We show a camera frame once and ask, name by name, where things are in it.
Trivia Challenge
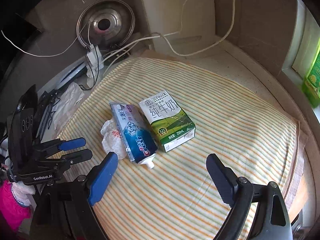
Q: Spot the green white milk carton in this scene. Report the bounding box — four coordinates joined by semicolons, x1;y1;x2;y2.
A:
139;90;196;152

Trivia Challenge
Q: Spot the green dish soap bottle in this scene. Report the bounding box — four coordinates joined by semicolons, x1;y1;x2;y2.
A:
302;52;319;108

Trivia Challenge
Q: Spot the steel pot lid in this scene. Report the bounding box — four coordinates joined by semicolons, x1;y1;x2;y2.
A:
76;0;136;51

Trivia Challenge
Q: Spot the white tissue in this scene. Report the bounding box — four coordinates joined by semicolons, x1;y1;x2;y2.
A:
100;118;127;160

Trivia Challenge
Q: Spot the blue toothpaste tube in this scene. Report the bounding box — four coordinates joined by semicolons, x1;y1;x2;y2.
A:
110;102;158;169

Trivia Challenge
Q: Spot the pink sleeved left forearm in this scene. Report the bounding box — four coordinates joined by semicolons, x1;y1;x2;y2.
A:
1;181;31;232

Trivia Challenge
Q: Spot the white power strip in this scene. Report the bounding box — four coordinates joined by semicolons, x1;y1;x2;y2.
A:
85;44;104;89

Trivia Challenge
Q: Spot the white gloved left hand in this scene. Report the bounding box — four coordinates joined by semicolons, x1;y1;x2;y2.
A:
11;181;35;207

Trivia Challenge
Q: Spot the white cable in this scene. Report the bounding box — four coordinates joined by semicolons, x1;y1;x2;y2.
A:
1;0;236;75

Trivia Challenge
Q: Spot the white cutting board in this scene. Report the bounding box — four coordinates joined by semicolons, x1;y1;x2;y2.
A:
143;0;215;55

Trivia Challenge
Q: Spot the white plastic sheet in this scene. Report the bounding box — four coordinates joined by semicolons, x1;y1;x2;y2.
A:
53;82;85;135

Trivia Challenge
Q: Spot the black cable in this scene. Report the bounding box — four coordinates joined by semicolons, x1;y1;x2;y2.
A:
37;44;101;136

